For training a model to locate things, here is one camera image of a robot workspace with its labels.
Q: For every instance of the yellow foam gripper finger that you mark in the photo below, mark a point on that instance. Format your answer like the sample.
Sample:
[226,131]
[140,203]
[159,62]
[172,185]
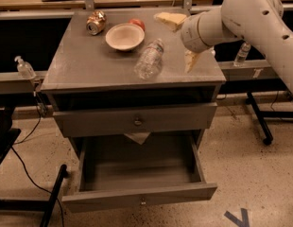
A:
[191,59]
[173,21]

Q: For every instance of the clear plastic water bottle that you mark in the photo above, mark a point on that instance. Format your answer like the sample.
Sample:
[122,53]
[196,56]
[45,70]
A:
[149,64]

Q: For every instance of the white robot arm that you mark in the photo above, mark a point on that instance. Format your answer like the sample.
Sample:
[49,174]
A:
[257,22]

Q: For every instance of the background water bottle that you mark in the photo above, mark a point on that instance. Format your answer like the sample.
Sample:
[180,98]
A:
[242,54]

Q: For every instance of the upper grey drawer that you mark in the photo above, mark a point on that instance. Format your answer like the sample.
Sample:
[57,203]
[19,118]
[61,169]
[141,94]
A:
[185,117]

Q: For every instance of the grey drawer cabinet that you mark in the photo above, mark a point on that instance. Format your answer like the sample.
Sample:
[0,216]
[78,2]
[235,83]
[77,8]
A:
[87,74]

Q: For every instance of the white paper under drawer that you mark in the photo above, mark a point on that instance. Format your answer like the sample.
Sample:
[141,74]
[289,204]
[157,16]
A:
[139,137]

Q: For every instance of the open middle drawer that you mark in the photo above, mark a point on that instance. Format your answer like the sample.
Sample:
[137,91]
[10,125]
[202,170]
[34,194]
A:
[115,172]

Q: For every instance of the sanitizer pump bottle left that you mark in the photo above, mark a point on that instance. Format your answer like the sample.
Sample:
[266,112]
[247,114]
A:
[25,69]

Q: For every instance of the red apple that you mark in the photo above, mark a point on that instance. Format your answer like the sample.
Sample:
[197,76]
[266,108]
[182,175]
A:
[138,22]

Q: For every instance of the beige paper bowl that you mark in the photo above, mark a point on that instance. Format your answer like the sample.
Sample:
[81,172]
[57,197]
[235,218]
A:
[125,37]

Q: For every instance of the black rolling stand base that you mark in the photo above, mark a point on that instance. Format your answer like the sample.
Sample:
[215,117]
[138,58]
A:
[262,115]

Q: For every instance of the crushed golden soda can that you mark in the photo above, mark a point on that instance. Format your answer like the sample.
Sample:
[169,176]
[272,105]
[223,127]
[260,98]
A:
[96,22]

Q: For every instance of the black stand leg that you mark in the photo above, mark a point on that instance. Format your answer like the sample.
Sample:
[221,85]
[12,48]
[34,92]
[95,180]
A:
[45,206]

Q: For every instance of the grey metal rail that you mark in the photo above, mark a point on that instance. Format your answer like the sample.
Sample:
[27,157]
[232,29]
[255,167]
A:
[255,76]

